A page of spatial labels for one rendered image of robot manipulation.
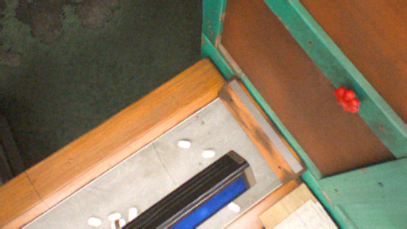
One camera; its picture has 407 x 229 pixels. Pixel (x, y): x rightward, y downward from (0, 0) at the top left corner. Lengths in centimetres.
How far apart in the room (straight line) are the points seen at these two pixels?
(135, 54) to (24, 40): 56
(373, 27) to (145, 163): 71
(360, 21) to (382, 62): 6
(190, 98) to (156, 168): 21
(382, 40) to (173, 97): 66
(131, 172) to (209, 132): 24
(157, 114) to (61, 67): 105
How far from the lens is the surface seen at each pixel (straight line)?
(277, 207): 101
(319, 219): 103
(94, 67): 196
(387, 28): 50
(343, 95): 58
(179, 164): 103
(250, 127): 97
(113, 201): 104
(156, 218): 67
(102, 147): 104
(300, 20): 60
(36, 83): 202
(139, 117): 104
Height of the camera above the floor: 176
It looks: 75 degrees down
